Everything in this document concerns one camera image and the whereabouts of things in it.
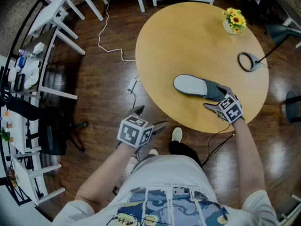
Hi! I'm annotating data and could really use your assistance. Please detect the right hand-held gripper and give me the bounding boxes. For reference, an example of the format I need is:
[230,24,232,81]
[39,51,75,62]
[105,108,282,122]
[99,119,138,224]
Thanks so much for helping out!
[203,84,245,125]

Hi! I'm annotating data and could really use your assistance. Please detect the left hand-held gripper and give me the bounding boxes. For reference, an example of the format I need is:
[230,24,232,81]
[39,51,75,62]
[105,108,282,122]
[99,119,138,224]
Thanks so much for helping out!
[117,105,168,148]

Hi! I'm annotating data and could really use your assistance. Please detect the grey slipper with white sole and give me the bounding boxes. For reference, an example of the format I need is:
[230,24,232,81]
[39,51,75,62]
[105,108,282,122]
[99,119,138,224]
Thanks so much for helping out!
[173,74,228,102]

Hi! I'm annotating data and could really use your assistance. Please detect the person's left forearm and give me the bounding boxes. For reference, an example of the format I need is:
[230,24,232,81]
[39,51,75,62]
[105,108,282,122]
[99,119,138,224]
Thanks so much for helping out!
[74,141,140,212]

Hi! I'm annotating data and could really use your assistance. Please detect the person's right forearm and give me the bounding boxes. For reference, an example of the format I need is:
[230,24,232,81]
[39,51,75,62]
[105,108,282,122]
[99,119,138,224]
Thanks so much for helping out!
[231,117,268,210]

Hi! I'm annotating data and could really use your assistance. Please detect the person's right white shoe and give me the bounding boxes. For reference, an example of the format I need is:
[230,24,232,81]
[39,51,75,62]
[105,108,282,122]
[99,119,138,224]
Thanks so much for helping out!
[171,127,183,144]

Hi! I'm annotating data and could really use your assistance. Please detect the white power strip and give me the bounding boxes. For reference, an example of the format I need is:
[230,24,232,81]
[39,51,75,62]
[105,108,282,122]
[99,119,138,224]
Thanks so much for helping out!
[126,78,139,94]

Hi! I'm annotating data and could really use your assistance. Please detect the person's black trousers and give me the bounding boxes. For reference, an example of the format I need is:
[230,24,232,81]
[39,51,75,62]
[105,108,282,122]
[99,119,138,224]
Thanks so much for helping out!
[167,140,203,167]

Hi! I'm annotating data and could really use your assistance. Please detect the black desk lamp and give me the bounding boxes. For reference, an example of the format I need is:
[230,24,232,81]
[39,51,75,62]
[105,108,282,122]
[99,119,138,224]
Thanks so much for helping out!
[238,23,301,73]

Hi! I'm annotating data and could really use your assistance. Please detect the yellow flowers in white pot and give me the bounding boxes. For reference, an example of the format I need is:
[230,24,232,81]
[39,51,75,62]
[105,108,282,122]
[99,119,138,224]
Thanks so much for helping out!
[222,7,247,36]

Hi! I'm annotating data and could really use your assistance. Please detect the black office chair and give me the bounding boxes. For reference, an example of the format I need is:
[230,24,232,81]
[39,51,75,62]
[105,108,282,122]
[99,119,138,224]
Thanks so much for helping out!
[5,97,89,156]

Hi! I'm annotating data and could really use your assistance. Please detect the dark desk with white legs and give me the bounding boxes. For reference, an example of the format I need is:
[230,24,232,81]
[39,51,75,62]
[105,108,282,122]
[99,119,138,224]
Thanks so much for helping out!
[8,26,87,101]

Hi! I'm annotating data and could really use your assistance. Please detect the small white box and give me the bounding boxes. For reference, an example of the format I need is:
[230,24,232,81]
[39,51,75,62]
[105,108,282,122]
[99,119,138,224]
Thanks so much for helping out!
[32,41,45,56]

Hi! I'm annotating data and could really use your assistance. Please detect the white wooden chair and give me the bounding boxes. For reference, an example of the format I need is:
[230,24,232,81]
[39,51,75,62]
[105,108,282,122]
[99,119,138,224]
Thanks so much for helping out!
[279,194,301,226]

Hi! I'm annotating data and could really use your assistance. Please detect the blue bottles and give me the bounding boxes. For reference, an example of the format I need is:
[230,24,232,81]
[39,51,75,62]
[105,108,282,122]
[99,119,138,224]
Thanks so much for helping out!
[15,49,28,68]

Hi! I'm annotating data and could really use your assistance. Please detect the small green plant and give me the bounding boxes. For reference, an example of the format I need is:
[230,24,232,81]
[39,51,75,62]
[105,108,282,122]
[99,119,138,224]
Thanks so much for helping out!
[0,128,11,143]

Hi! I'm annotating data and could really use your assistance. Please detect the black floor cable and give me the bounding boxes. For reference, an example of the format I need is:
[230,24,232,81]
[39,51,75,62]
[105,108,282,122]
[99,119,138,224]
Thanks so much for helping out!
[130,75,142,111]

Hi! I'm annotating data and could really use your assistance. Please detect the white floor cable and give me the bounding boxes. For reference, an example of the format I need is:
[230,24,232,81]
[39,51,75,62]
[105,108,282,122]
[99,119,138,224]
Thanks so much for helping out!
[97,0,136,63]

